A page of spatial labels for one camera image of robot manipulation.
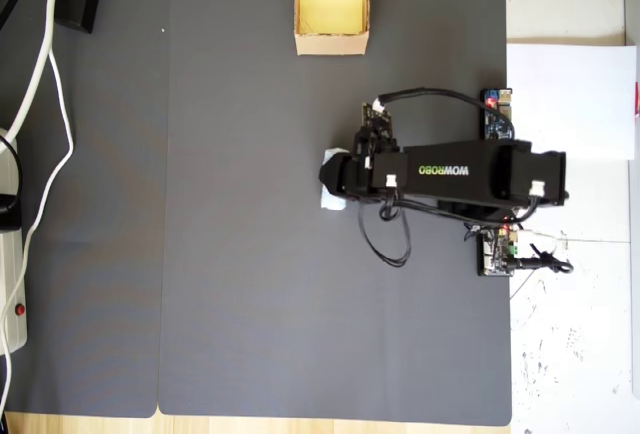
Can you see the gripper camera circuit board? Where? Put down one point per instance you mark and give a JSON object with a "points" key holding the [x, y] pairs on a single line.
{"points": [[377, 119]]}

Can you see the white paper sheet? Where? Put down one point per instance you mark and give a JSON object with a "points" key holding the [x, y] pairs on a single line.
{"points": [[570, 104]]}

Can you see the large grey mat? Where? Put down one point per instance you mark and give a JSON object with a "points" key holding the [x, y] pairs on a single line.
{"points": [[275, 254]]}

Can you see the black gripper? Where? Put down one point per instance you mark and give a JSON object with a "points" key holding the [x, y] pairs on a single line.
{"points": [[360, 174]]}

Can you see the narrow grey mat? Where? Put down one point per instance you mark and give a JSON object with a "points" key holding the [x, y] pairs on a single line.
{"points": [[110, 204]]}

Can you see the open cardboard box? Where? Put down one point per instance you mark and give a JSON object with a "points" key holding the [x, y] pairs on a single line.
{"points": [[330, 45]]}

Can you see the blue controller circuit board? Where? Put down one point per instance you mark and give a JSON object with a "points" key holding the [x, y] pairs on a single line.
{"points": [[496, 121]]}

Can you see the white power strip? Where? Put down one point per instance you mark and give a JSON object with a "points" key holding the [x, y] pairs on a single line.
{"points": [[12, 284]]}

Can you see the black controller circuit board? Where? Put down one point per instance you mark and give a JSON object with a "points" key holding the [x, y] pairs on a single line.
{"points": [[492, 254]]}

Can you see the light blue cloth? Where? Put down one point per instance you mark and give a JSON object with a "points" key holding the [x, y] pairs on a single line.
{"points": [[332, 202]]}

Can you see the red object at edge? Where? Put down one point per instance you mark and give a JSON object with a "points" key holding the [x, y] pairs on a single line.
{"points": [[637, 99]]}

